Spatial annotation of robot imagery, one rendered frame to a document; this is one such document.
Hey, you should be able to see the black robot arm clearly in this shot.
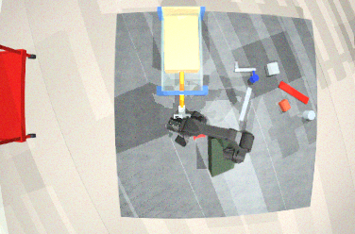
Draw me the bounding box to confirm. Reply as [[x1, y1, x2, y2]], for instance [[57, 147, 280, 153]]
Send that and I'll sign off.
[[166, 117, 254, 164]]

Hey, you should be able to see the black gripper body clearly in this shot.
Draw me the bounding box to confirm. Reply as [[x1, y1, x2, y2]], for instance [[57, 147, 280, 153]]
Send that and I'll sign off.
[[175, 111, 204, 147]]

